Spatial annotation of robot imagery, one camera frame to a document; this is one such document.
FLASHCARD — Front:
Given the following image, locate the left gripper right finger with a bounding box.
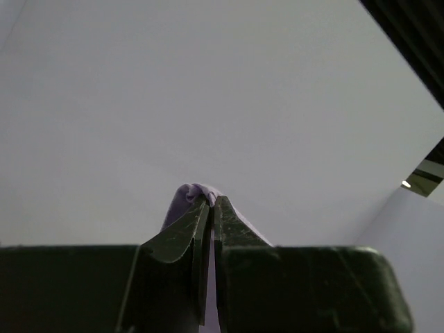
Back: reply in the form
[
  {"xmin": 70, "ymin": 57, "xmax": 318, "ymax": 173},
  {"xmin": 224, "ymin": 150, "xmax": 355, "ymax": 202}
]
[{"xmin": 214, "ymin": 196, "xmax": 277, "ymax": 332}]

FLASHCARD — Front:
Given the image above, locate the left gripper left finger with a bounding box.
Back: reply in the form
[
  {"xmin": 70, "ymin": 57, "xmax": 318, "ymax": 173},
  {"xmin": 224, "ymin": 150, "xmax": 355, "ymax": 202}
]
[{"xmin": 119, "ymin": 199, "xmax": 210, "ymax": 332}]

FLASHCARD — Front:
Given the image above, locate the purple t shirt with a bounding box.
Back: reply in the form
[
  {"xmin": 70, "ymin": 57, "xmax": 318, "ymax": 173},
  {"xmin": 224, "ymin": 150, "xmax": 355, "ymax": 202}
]
[{"xmin": 160, "ymin": 182, "xmax": 275, "ymax": 327}]

